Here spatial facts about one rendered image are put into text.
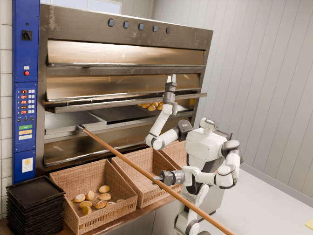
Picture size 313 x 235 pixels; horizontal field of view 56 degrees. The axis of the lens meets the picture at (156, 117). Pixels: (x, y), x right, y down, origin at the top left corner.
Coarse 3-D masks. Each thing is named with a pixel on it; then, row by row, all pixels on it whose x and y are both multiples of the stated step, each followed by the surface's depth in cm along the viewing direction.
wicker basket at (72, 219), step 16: (64, 176) 240; (80, 176) 251; (96, 176) 263; (112, 176) 265; (80, 192) 252; (96, 192) 262; (112, 192) 266; (128, 192) 251; (64, 208) 220; (80, 208) 238; (96, 208) 241; (112, 208) 227; (128, 208) 248; (80, 224) 208; (96, 224) 221
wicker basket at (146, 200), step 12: (132, 156) 290; (144, 156) 303; (156, 156) 308; (120, 168) 265; (132, 168) 292; (144, 168) 303; (156, 168) 310; (132, 180) 256; (144, 180) 294; (144, 192) 275; (156, 192) 260; (144, 204) 253
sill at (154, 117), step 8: (184, 112) 334; (192, 112) 345; (120, 120) 275; (128, 120) 279; (136, 120) 284; (144, 120) 292; (152, 120) 300; (88, 128) 246; (96, 128) 252; (104, 128) 259; (48, 136) 222; (56, 136) 227
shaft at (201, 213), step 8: (104, 144) 215; (112, 152) 209; (128, 160) 197; (136, 168) 190; (152, 176) 182; (160, 184) 176; (168, 192) 171; (176, 192) 170; (184, 200) 163; (192, 208) 159; (208, 216) 153; (216, 224) 149; (224, 232) 146; (232, 232) 144
